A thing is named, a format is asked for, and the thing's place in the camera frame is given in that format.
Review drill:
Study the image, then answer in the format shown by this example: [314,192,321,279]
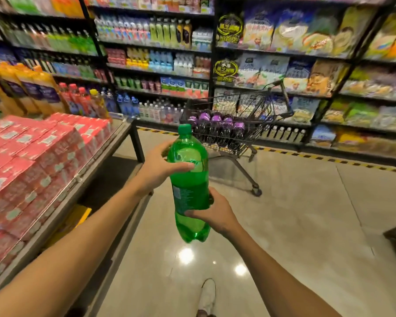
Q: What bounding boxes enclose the person's left hand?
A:
[137,140,195,195]

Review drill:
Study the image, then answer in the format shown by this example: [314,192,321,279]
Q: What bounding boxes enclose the person's right hand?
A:
[184,187,240,236]

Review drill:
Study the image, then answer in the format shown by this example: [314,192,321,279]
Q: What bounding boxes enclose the green soda bottle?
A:
[167,123,215,244]

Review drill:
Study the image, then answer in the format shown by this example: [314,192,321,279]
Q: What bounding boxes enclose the black wire shopping cart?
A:
[179,79,294,198]

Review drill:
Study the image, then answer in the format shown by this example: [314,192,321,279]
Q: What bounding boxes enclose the person's right forearm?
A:
[224,224,342,317]

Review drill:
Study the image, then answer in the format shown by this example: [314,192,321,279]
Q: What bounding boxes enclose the pack of clear water bottles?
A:
[138,99,183,125]

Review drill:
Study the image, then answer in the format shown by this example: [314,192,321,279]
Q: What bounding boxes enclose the person's right white shoe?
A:
[198,278,217,317]

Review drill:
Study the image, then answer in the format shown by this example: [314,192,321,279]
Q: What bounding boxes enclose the row of pale green bottles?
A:
[149,17,179,48]

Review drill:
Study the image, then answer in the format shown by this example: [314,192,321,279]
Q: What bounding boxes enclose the row of yellow juice bottles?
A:
[176,18,193,50]

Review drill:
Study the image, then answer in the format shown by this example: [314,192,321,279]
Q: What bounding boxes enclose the row of mixed juice bottles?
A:
[0,61,111,121]

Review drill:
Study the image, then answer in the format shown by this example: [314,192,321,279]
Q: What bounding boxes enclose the row of milk tea bottles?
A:
[89,0,215,14]

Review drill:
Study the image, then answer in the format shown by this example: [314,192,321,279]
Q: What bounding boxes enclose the row of blue water jugs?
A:
[116,92,141,118]

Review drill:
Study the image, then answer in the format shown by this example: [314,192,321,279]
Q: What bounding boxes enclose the row of red juice cartons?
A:
[160,77,210,100]

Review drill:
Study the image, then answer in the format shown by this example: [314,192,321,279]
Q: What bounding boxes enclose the yellow cardboard carton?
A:
[44,204,92,248]

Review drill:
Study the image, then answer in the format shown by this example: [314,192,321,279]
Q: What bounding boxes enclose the white printed food bag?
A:
[238,92,264,118]
[213,88,240,116]

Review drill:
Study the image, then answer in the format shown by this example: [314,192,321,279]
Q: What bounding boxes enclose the row of pale capped jars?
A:
[260,125,307,144]

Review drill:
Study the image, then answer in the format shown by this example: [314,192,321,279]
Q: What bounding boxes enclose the black metal store shelf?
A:
[0,0,396,169]

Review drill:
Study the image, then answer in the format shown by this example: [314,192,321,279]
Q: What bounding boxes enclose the stack of red drink packs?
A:
[0,112,112,288]

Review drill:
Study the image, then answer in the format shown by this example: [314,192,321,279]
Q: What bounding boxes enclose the blue white food bag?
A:
[270,95,321,124]

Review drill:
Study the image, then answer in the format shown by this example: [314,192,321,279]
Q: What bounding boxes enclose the row of blue oat bags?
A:
[242,6,337,56]

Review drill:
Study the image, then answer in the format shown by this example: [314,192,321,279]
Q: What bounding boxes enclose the rows of colourful snack bags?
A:
[320,62,396,155]

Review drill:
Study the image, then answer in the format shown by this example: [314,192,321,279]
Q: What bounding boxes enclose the row of orange snack bags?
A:
[364,11,396,63]

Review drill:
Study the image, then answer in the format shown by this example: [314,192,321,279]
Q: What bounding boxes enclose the black bag yellow ring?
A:
[216,13,244,47]
[213,58,240,85]

